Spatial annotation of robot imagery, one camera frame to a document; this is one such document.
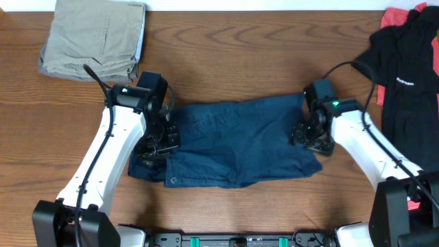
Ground navy blue shorts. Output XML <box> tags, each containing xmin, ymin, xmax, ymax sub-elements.
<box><xmin>128</xmin><ymin>94</ymin><xmax>322</xmax><ymax>189</ymax></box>

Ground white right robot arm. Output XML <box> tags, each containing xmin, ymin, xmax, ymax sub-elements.
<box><xmin>291</xmin><ymin>99</ymin><xmax>438</xmax><ymax>246</ymax></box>

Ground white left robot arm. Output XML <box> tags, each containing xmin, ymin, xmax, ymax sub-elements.
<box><xmin>32</xmin><ymin>82</ymin><xmax>179</xmax><ymax>246</ymax></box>

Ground folded grey garment underneath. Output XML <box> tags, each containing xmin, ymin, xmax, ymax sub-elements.
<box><xmin>38</xmin><ymin>45</ymin><xmax>139</xmax><ymax>83</ymax></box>

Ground folded khaki shorts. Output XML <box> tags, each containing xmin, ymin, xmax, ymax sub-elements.
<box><xmin>43</xmin><ymin>0</ymin><xmax>147</xmax><ymax>78</ymax></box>

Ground black t-shirt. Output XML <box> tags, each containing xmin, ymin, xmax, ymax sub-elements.
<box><xmin>353</xmin><ymin>6</ymin><xmax>438</xmax><ymax>172</ymax></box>

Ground red garment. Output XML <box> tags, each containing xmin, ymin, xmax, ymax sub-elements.
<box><xmin>375</xmin><ymin>2</ymin><xmax>439</xmax><ymax>211</ymax></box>

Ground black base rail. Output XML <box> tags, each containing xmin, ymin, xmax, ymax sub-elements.
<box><xmin>116</xmin><ymin>224</ymin><xmax>339</xmax><ymax>247</ymax></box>

